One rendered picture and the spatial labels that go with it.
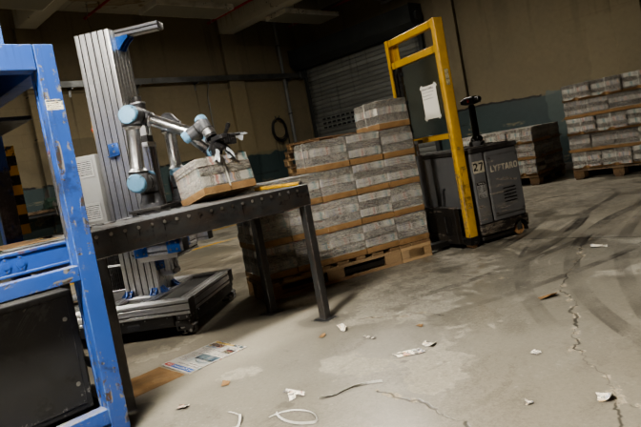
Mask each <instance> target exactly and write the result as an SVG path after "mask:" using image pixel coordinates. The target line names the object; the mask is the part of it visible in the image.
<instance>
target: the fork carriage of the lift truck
mask: <svg viewBox="0 0 641 427"><path fill-rule="evenodd" d="M422 211H425V213H426V222H427V229H428V232H429V238H430V239H431V242H436V241H440V240H446V241H448V243H449V244H458V245H460V244H462V243H464V239H463V233H462V227H461V221H460V216H459V210H458V207H424V210H422Z"/></svg>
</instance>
